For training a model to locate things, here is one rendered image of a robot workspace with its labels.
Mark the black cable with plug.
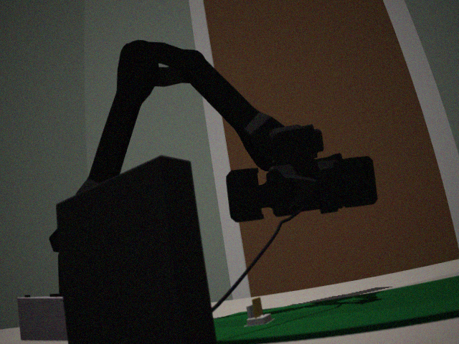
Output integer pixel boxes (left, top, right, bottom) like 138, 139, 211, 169
212, 167, 346, 312

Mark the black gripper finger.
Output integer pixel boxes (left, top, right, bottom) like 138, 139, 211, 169
268, 164, 318, 216
317, 160, 344, 188

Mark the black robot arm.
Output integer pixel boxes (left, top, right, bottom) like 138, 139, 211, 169
76, 40, 342, 195

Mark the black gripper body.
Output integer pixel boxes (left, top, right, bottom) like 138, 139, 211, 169
226, 156, 378, 223

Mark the green circuit board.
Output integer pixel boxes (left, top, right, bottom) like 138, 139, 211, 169
214, 275, 459, 344

